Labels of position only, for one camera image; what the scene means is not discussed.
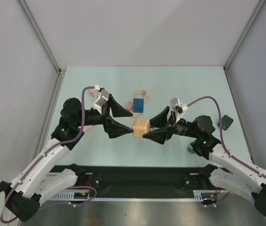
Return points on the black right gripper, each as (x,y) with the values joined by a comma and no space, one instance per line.
(171,125)

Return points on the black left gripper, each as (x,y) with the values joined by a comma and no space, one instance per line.
(113,129)

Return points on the pink brown USB charger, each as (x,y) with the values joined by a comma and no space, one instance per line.
(129,106)

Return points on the tan cube plug adapter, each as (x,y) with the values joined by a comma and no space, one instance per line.
(141,127)

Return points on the blue cube socket adapter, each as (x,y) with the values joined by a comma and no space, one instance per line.
(138,105)

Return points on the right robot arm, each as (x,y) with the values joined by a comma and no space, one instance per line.
(229,171)

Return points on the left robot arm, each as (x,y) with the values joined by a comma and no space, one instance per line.
(26,193)

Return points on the green plug adapter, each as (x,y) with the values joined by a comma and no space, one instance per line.
(190,149)

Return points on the round pink power strip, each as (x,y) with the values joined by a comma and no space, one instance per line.
(135,115)

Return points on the long pink power strip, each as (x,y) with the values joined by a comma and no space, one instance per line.
(85,128)

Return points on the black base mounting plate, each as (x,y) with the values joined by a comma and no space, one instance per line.
(147,183)

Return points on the dark green cube adapter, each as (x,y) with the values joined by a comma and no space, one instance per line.
(225,122)

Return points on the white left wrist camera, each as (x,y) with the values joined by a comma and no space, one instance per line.
(101,97)

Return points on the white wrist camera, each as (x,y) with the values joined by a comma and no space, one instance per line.
(178,107)
(101,97)

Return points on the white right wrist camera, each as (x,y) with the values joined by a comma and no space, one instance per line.
(178,107)

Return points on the left aluminium side rail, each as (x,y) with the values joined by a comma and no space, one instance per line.
(50,111)

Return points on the left aluminium frame post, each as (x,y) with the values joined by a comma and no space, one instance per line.
(39,34)

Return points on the aluminium frame post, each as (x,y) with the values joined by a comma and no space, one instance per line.
(242,38)
(39,34)

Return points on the right aluminium frame post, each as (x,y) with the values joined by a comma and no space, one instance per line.
(242,38)

